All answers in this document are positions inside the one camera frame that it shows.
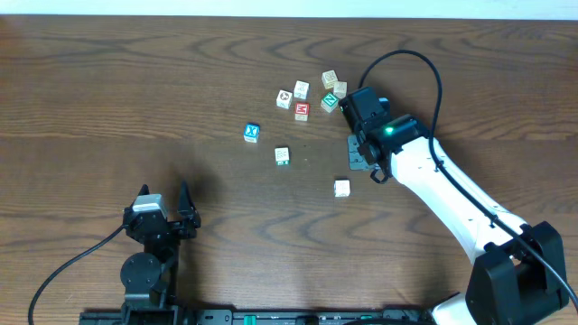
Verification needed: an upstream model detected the yellow-edged wooden block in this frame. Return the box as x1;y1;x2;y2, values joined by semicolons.
334;180;350;198

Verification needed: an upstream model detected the green-edged wooden block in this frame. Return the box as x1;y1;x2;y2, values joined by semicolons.
275;147;290;166

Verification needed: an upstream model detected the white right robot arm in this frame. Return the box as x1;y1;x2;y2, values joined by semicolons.
346;113;577;324

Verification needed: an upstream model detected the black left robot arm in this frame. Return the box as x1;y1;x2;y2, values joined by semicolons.
120;182;200;325

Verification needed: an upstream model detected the green N wooden block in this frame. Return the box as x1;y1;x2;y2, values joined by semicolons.
321;92;339;113

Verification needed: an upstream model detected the plain wooden block top right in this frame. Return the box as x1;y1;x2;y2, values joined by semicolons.
332;81;348;99

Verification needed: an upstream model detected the plain wooden block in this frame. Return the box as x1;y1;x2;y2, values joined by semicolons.
294;80;310;100
332;81;348;99

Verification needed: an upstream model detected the red M wooden block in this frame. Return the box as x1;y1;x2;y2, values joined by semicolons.
294;102;310;122

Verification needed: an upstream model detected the yellow-print wooden block top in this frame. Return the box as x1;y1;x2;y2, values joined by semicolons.
322;70;339;89

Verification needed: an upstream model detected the plain wooden block upper middle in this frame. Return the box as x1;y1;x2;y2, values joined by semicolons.
294;80;310;100

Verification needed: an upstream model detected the blue X wooden block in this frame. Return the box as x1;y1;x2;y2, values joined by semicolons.
243;123;260;143

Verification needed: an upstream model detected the wooden block with round picture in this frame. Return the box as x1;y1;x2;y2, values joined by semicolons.
275;89;293;109

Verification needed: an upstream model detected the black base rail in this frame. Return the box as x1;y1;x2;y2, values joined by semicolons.
79;309;434;325

